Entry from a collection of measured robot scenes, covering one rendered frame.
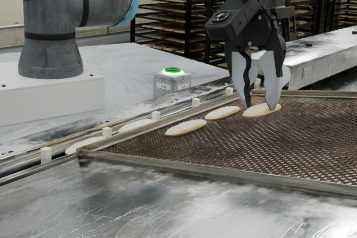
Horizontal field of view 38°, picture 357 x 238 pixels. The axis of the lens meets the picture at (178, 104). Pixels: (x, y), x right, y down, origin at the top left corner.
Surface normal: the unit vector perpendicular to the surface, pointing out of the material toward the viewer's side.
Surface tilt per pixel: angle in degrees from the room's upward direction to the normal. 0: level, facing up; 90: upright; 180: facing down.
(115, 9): 107
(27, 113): 90
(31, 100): 90
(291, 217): 10
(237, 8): 31
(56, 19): 90
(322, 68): 90
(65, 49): 72
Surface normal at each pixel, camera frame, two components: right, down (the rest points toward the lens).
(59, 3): 0.51, 0.26
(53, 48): 0.32, -0.03
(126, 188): -0.10, -0.98
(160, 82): -0.61, 0.20
